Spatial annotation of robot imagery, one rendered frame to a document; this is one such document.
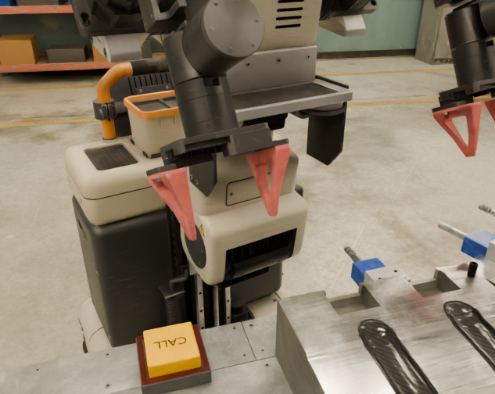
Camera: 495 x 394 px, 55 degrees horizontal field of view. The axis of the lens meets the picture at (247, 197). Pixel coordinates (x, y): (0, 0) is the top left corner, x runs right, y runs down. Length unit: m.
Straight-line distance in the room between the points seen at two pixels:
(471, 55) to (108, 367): 0.63
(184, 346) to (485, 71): 0.54
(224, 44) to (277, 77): 0.42
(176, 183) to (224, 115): 0.09
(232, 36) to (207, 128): 0.10
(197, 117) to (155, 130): 0.64
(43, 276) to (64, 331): 0.39
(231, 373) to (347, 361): 0.16
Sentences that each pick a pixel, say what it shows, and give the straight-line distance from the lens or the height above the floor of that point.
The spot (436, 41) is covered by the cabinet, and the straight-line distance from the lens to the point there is 6.24.
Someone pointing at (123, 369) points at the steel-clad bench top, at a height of 0.80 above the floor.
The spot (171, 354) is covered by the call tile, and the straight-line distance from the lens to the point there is 0.58.
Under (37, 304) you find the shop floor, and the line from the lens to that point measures 2.09.
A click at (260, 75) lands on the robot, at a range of 0.81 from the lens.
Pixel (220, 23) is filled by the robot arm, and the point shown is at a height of 1.20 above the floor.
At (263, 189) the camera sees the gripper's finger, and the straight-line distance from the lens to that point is 0.53.
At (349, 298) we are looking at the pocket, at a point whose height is 0.87.
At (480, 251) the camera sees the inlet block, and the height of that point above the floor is 0.86.
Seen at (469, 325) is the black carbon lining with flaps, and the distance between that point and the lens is 0.59.
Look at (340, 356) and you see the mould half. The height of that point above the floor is 0.89.
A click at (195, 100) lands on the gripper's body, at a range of 0.48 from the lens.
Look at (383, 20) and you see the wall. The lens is 6.44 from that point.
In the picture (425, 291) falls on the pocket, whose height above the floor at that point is 0.86.
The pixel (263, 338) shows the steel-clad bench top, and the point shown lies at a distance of 0.64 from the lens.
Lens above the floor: 1.25
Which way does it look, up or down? 28 degrees down
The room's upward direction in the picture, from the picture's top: straight up
